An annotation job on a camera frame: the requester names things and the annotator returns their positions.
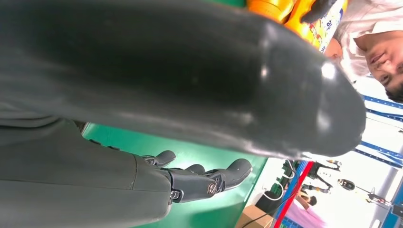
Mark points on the black camera on stand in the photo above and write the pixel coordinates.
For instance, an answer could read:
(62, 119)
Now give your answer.
(346, 184)

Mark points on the black bag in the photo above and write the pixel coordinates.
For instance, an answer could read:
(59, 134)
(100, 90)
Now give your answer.
(269, 204)

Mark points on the blue metal rack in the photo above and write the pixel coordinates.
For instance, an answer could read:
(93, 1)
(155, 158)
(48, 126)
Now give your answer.
(381, 151)

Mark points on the person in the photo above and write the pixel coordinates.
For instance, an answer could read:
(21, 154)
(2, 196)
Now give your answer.
(371, 47)
(303, 215)

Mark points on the brown cardboard box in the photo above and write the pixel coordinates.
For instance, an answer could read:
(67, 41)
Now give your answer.
(252, 218)

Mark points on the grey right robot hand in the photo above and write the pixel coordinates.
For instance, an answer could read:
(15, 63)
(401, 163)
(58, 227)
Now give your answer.
(141, 63)

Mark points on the red metal bar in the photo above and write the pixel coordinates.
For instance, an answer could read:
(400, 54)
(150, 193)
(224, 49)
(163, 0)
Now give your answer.
(294, 195)

